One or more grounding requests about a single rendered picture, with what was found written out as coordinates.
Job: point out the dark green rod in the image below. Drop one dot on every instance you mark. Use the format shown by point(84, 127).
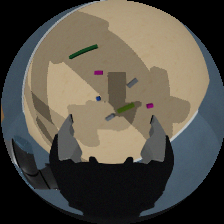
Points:
point(83, 51)

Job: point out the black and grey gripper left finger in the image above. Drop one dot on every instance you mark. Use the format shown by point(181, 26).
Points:
point(64, 151)

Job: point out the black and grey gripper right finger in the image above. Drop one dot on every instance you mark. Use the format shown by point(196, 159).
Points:
point(158, 153)

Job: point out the grey rod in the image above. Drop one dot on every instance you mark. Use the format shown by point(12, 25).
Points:
point(110, 117)
point(131, 83)

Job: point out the lime green rod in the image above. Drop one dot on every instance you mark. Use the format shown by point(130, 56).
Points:
point(127, 107)

